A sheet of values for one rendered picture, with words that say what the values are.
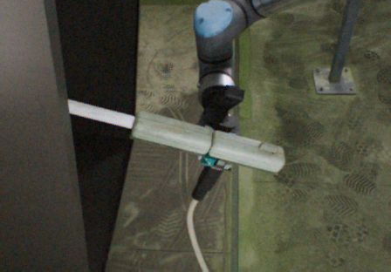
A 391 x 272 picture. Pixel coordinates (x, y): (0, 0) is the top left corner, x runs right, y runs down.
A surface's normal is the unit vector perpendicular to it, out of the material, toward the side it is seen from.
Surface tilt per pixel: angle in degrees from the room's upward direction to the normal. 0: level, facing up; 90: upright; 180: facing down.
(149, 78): 0
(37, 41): 89
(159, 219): 0
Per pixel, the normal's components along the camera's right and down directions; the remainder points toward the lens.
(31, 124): -0.06, 0.73
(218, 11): -0.15, -0.64
